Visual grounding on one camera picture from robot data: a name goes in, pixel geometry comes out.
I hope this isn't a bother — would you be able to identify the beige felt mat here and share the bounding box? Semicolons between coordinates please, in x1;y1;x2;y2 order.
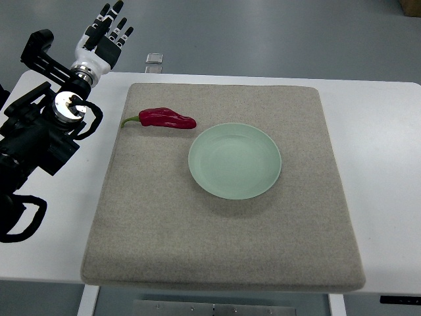
81;83;366;292

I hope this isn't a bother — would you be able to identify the clear floor socket cover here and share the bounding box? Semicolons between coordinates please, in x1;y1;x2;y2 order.
145;53;164;65

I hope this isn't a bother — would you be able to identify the red chili pepper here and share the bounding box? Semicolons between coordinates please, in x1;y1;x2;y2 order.
120;107;197;129

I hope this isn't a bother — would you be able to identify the black table control panel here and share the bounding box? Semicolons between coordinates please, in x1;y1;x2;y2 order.
380;296;421;305

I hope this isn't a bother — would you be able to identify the brown cardboard box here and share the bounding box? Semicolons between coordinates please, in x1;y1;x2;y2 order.
399;0;421;17

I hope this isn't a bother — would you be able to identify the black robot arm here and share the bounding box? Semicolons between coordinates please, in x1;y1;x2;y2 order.
1;29;103;195

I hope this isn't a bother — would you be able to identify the light green plate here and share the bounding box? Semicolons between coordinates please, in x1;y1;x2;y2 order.
188;123;282;200

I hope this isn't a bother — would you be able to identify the left white table leg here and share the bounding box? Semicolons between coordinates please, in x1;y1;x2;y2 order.
76;285;99;316

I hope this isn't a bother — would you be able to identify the black braided cable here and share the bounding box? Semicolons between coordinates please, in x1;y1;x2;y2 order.
0;194;48;244

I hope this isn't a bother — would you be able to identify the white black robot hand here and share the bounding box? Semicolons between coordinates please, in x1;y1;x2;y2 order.
72;1;134;75

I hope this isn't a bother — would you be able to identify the right white table leg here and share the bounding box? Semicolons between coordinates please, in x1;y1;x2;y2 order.
328;294;347;316

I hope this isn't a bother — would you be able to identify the metal table crossbar plate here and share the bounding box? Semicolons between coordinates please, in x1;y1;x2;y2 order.
132;300;297;316

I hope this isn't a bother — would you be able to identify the white table leg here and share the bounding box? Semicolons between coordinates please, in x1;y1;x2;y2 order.
76;285;99;316
328;294;347;316

